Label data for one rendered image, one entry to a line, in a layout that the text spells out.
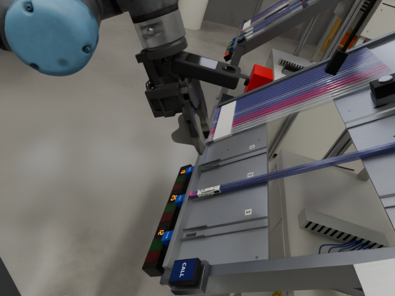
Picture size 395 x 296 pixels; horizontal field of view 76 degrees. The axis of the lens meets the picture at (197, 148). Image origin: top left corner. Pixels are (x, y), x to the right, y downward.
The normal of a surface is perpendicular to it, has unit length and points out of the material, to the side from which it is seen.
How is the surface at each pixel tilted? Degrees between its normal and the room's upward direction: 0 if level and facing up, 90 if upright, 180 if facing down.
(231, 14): 90
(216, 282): 90
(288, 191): 0
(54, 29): 90
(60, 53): 90
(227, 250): 44
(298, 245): 0
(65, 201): 0
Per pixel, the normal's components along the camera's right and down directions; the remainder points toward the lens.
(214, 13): 0.15, 0.67
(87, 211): 0.24, -0.74
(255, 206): -0.49, -0.75
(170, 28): 0.48, 0.39
